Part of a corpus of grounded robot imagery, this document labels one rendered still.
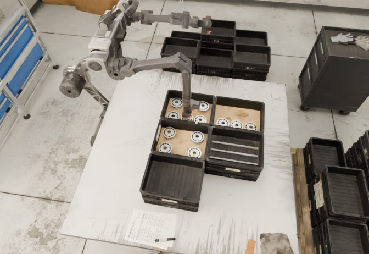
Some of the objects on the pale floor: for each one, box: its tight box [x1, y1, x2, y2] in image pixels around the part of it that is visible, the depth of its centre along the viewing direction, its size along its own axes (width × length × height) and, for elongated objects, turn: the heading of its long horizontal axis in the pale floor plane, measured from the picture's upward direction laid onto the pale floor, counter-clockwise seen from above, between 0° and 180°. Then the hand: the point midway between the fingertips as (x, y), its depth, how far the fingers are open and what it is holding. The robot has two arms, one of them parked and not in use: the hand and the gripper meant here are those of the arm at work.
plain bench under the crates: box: [59, 70, 299, 254], centre depth 258 cm, size 160×160×70 cm
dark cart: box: [298, 26, 369, 115], centre depth 308 cm, size 60×45×90 cm
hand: (187, 117), depth 225 cm, fingers open, 5 cm apart
